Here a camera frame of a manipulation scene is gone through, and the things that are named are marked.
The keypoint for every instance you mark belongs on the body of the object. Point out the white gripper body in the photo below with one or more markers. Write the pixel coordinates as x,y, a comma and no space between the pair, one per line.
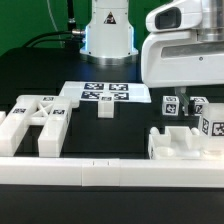
185,45

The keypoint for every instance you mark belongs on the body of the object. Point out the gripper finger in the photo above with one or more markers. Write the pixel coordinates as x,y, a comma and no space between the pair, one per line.
183,98

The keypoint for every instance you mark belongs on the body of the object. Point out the white chair seat part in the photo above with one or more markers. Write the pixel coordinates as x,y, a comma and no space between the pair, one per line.
175,143

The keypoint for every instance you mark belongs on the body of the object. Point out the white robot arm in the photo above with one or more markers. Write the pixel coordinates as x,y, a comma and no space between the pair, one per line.
109,37

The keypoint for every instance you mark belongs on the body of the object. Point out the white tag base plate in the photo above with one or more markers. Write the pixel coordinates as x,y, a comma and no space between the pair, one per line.
90,91

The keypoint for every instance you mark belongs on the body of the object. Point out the white chair backrest frame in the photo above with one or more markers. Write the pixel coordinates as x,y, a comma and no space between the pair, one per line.
53,113

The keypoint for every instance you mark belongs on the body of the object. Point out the white front rail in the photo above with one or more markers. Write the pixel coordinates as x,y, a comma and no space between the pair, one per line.
111,172

